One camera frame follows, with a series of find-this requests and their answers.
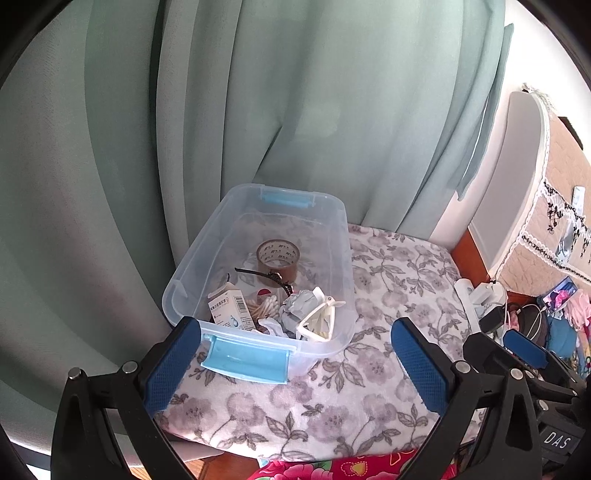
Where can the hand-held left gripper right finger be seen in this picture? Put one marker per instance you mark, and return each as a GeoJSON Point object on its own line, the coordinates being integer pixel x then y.
{"type": "Point", "coordinates": [420, 364]}

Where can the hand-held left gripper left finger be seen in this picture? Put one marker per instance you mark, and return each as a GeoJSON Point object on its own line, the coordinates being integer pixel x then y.
{"type": "Point", "coordinates": [171, 364]}

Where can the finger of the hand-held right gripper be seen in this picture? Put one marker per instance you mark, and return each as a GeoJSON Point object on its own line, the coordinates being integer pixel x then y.
{"type": "Point", "coordinates": [485, 348]}
{"type": "Point", "coordinates": [526, 346]}

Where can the white medicine box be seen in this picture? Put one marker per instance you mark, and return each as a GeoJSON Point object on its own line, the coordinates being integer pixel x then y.
{"type": "Point", "coordinates": [228, 307]}

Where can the clear plastic storage container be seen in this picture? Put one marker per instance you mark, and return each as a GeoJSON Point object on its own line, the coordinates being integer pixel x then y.
{"type": "Point", "coordinates": [194, 277]}

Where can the cream plastic clip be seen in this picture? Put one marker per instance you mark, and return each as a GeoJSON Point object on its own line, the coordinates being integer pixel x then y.
{"type": "Point", "coordinates": [323, 323]}

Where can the cotton swab pack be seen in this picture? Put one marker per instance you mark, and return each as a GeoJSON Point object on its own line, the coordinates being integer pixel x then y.
{"type": "Point", "coordinates": [265, 307]}

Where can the white paper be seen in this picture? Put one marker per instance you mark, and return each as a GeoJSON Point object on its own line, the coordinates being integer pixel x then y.
{"type": "Point", "coordinates": [295, 309]}

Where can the black striped cap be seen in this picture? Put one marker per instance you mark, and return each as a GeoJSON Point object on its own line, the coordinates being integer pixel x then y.
{"type": "Point", "coordinates": [531, 323]}

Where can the white power strip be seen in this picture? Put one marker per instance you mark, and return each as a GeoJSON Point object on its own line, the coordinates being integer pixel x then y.
{"type": "Point", "coordinates": [466, 300]}

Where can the pile of colourful clothes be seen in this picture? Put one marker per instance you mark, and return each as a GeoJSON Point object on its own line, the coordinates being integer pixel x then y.
{"type": "Point", "coordinates": [577, 314]}

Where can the grey floral blanket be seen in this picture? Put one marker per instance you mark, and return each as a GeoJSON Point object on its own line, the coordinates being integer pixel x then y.
{"type": "Point", "coordinates": [360, 397]}

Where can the silver foil packet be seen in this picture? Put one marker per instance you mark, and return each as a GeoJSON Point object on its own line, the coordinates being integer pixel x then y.
{"type": "Point", "coordinates": [564, 244]}

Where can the red floral cloth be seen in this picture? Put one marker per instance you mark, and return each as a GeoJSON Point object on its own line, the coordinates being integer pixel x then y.
{"type": "Point", "coordinates": [351, 468]}

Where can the brown packing tape roll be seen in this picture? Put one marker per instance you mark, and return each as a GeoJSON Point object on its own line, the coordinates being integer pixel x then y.
{"type": "Point", "coordinates": [281, 272]}

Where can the small white tube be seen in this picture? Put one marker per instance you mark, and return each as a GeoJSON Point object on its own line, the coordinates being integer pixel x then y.
{"type": "Point", "coordinates": [577, 196]}

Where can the white appliance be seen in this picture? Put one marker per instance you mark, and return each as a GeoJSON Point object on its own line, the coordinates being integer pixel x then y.
{"type": "Point", "coordinates": [508, 184]}

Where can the beige lace-trimmed cover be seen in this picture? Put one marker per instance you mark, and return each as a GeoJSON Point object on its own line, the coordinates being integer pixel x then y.
{"type": "Point", "coordinates": [568, 152]}

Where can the green curtain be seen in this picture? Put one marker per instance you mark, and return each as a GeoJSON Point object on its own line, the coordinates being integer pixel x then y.
{"type": "Point", "coordinates": [184, 115]}

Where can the red-brown wooden frame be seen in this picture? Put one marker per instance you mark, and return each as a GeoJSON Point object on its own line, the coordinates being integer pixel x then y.
{"type": "Point", "coordinates": [471, 254]}

